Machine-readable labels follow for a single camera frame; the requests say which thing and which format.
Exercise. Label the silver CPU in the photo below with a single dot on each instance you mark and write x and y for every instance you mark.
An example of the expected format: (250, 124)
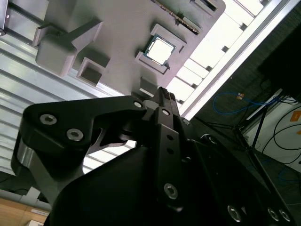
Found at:
(160, 50)

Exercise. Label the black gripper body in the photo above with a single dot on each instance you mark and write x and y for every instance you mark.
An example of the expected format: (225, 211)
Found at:
(113, 193)

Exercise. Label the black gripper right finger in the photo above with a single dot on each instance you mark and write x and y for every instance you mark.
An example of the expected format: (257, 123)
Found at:
(223, 183)

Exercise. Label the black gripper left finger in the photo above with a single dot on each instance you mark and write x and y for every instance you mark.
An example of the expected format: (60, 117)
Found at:
(58, 127)

